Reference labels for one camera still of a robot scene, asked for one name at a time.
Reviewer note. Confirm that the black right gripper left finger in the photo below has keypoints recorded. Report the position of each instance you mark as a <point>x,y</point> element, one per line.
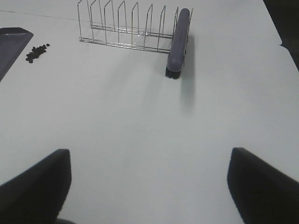
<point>37,195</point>

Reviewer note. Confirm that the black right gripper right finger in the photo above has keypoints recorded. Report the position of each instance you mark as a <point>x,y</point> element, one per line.
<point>262,194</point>

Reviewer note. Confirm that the pile of coffee beans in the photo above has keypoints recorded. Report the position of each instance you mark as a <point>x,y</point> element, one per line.
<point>36,52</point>

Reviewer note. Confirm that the purple plastic dustpan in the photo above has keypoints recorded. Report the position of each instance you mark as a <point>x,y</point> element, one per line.
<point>12,42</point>

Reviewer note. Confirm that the chrome wire dish rack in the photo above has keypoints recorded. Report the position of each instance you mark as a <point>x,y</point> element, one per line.
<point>115,23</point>

